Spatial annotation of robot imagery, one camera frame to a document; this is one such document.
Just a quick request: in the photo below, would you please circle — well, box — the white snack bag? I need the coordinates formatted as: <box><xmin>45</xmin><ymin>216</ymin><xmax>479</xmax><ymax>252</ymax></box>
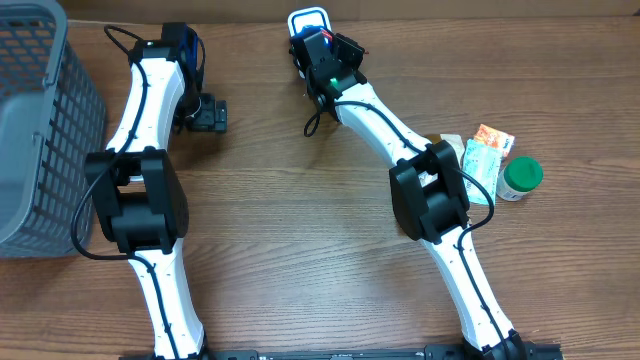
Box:
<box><xmin>424</xmin><ymin>132</ymin><xmax>474</xmax><ymax>224</ymax></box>

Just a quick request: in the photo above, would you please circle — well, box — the small orange box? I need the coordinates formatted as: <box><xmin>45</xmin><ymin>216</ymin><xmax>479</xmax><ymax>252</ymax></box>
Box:
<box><xmin>473</xmin><ymin>124</ymin><xmax>515</xmax><ymax>159</ymax></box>

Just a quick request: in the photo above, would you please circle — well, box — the teal snack pouch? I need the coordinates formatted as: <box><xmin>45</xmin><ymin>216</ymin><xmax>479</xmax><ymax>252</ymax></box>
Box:
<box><xmin>463</xmin><ymin>139</ymin><xmax>502</xmax><ymax>202</ymax></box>

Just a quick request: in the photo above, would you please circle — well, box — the green lidded jar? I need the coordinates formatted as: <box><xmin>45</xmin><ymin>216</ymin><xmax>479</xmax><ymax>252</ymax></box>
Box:
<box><xmin>496</xmin><ymin>156</ymin><xmax>544</xmax><ymax>201</ymax></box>

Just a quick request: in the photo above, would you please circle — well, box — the red snack packet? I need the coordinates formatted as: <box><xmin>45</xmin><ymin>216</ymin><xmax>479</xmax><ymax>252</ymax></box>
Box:
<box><xmin>321</xmin><ymin>29</ymin><xmax>333</xmax><ymax>47</ymax></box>

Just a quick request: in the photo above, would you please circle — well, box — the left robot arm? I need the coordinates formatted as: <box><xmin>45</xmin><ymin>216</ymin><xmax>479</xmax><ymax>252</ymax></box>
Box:
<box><xmin>77</xmin><ymin>22</ymin><xmax>228</xmax><ymax>359</ymax></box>

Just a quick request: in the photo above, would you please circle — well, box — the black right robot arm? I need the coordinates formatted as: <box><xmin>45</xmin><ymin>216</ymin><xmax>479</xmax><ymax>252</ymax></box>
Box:
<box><xmin>290</xmin><ymin>26</ymin><xmax>528</xmax><ymax>359</ymax></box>

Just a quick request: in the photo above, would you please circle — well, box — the white barcode scanner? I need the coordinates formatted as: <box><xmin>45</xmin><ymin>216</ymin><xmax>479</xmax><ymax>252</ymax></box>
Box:
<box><xmin>286</xmin><ymin>6</ymin><xmax>334</xmax><ymax>81</ymax></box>

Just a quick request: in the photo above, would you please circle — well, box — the grey plastic mesh basket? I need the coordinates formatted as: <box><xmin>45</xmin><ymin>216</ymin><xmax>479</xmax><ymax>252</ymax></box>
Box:
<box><xmin>1</xmin><ymin>0</ymin><xmax>107</xmax><ymax>258</ymax></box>

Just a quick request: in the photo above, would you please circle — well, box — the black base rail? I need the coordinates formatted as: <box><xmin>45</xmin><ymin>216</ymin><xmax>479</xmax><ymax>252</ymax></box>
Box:
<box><xmin>119</xmin><ymin>342</ymin><xmax>564</xmax><ymax>360</ymax></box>

